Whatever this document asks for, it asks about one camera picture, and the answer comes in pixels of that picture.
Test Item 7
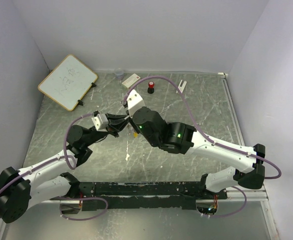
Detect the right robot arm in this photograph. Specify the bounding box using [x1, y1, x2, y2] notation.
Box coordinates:
[128, 106, 265, 199]

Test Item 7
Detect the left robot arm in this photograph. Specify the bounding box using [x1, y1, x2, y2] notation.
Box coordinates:
[0, 111, 130, 224]

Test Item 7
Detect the red black stamp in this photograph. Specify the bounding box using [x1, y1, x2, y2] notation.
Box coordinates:
[147, 81, 155, 94]

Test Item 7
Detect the clear plastic cup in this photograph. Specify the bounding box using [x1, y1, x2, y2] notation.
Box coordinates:
[114, 68, 124, 80]

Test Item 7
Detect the green white small box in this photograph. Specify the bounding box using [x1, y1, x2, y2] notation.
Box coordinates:
[121, 73, 141, 89]

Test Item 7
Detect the white plastic clip tool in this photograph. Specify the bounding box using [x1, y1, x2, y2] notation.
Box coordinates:
[176, 79, 187, 94]

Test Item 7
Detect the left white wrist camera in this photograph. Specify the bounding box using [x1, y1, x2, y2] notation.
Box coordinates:
[91, 113, 109, 132]

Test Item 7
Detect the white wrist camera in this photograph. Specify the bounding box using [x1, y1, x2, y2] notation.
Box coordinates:
[123, 89, 146, 118]
[91, 113, 109, 132]

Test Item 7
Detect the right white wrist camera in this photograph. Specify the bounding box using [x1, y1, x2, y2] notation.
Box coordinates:
[123, 89, 146, 118]

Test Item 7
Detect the small whiteboard with yellow frame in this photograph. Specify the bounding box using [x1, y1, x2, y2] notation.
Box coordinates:
[38, 54, 98, 112]

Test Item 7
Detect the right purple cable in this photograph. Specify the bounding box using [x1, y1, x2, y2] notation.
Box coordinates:
[121, 74, 282, 219]

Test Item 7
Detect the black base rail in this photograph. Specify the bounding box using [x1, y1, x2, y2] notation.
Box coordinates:
[65, 181, 227, 210]

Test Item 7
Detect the white corner bracket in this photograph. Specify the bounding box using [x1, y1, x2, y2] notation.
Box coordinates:
[217, 72, 229, 78]

